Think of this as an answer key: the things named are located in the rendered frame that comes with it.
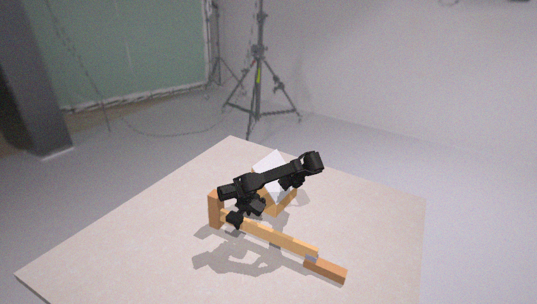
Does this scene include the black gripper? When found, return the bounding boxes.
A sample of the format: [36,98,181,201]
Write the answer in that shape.
[225,193,260,230]

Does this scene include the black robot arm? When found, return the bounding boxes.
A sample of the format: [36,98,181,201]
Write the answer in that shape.
[217,151,324,217]

